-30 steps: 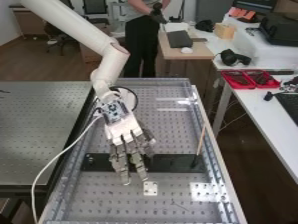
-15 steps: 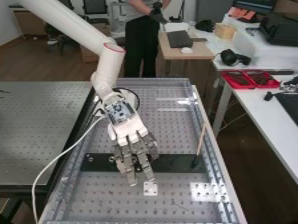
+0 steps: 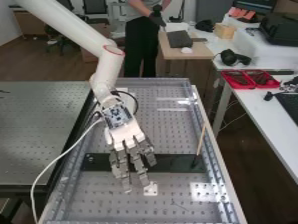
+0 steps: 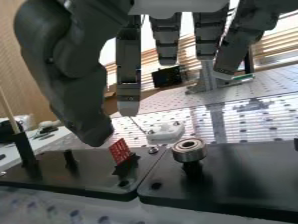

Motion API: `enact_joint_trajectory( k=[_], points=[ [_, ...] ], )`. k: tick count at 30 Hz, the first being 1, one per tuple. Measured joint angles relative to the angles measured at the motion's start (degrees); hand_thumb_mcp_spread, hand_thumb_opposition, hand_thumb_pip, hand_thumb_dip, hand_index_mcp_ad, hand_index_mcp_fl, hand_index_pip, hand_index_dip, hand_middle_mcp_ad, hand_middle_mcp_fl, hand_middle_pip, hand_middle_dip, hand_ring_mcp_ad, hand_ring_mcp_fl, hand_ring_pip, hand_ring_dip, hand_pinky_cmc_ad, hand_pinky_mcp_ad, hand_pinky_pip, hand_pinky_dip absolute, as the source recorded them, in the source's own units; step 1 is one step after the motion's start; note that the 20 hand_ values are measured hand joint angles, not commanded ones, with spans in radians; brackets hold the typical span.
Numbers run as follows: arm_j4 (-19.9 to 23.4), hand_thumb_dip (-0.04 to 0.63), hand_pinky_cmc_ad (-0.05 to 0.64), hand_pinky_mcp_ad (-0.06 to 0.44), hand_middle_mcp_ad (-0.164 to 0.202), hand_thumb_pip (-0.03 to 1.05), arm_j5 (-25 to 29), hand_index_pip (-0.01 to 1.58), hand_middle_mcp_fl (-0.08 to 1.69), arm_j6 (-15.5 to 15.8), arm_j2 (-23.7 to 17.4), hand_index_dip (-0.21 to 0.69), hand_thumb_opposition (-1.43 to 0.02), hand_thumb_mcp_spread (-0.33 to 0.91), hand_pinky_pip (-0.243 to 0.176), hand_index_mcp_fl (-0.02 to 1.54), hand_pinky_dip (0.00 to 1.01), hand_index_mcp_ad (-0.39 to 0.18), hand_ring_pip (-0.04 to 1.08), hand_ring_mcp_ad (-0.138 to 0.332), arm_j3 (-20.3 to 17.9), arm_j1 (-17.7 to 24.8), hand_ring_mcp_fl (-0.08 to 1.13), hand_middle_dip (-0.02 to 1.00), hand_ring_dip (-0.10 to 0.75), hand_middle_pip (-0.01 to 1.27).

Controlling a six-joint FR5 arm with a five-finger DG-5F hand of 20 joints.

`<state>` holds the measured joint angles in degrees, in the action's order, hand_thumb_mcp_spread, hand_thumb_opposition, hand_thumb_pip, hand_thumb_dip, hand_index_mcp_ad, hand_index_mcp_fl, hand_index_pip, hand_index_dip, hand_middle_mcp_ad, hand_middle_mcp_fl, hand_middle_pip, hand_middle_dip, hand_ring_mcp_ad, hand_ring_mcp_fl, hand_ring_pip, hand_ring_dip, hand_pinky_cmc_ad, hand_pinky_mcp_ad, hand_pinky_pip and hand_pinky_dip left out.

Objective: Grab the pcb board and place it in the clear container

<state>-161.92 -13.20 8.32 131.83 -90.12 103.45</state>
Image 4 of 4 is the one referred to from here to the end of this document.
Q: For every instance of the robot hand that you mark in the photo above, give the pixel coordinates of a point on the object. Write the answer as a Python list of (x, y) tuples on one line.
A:
[(66, 50)]

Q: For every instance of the red circuit board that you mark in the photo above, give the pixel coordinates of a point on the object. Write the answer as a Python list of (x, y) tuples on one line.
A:
[(119, 150)]

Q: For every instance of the small white block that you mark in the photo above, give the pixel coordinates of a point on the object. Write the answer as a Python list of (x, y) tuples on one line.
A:
[(165, 132)]

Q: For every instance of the black plate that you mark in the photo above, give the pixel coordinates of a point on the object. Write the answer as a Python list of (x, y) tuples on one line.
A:
[(87, 176), (239, 180)]

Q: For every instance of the metal bearing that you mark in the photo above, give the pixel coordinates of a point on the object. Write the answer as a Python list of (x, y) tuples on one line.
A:
[(189, 150)]

